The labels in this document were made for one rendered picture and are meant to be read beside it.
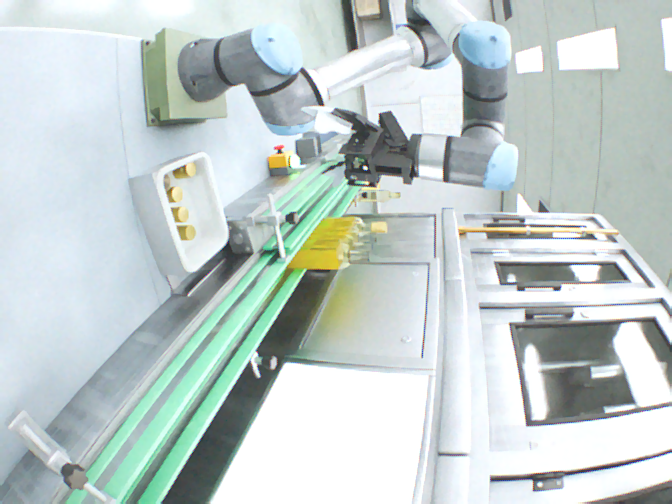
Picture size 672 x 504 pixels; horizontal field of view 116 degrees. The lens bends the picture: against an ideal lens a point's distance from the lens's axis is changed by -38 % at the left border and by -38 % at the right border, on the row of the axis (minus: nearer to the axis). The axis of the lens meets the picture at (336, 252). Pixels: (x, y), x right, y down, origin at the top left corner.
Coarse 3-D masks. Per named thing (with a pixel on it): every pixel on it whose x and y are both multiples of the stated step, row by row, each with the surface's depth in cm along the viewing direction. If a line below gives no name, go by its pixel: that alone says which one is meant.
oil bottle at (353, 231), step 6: (318, 228) 99; (324, 228) 98; (330, 228) 98; (336, 228) 97; (342, 228) 97; (348, 228) 96; (354, 228) 96; (312, 234) 97; (318, 234) 96; (324, 234) 96; (330, 234) 95; (336, 234) 95; (348, 234) 94; (354, 234) 94
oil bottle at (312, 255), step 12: (300, 252) 87; (312, 252) 86; (324, 252) 85; (336, 252) 84; (348, 252) 85; (288, 264) 90; (300, 264) 89; (312, 264) 88; (324, 264) 87; (336, 264) 86; (348, 264) 86
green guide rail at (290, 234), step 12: (324, 192) 120; (336, 192) 118; (312, 204) 109; (324, 204) 107; (300, 216) 101; (312, 216) 99; (288, 228) 93; (300, 228) 92; (276, 240) 87; (288, 240) 85
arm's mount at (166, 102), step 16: (160, 32) 52; (176, 32) 54; (144, 48) 54; (160, 48) 53; (176, 48) 56; (144, 64) 55; (160, 64) 54; (176, 64) 57; (144, 80) 56; (160, 80) 56; (176, 80) 58; (144, 96) 58; (160, 96) 57; (176, 96) 58; (224, 96) 74; (160, 112) 58; (176, 112) 59; (192, 112) 64; (208, 112) 69; (224, 112) 75
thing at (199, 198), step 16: (192, 160) 63; (208, 160) 69; (160, 176) 55; (208, 176) 70; (160, 192) 56; (192, 192) 73; (208, 192) 72; (192, 208) 74; (208, 208) 74; (176, 224) 69; (192, 224) 74; (208, 224) 76; (224, 224) 76; (176, 240) 60; (192, 240) 74; (208, 240) 76; (224, 240) 76; (192, 256) 69; (208, 256) 70
